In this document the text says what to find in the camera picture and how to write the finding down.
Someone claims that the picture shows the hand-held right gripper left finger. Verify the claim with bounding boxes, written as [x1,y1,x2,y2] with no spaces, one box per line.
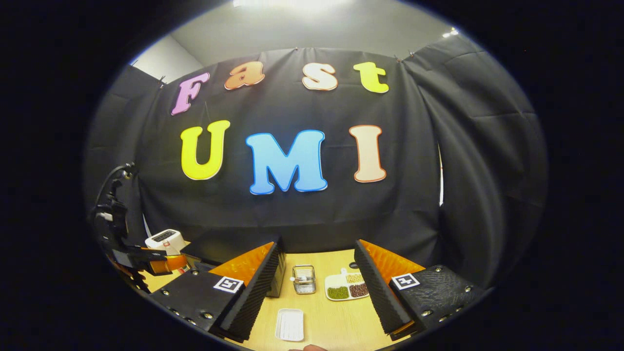
[148,241,284,343]

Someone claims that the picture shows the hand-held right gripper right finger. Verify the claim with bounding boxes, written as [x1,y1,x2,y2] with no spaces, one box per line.
[354,239,488,342]

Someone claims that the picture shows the black electric oven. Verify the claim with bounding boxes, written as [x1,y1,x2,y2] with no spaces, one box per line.
[181,235,287,298]

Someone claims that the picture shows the white toaster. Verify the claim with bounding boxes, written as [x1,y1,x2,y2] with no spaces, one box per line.
[145,229,187,256]

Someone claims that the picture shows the white rectangular tray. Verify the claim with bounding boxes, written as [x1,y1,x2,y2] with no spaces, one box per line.
[274,308,305,342]

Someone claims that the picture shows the white divided plate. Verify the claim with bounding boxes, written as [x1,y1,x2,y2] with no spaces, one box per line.
[324,268,370,301]

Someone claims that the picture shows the black backdrop cloth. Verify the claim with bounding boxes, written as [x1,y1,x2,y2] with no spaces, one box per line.
[84,34,549,288]

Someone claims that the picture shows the large ceiling light panel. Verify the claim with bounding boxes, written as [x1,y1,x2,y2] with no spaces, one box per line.
[233,0,351,10]

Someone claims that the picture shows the metal wire basket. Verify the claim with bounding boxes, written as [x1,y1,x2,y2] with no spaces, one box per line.
[292,264,317,295]

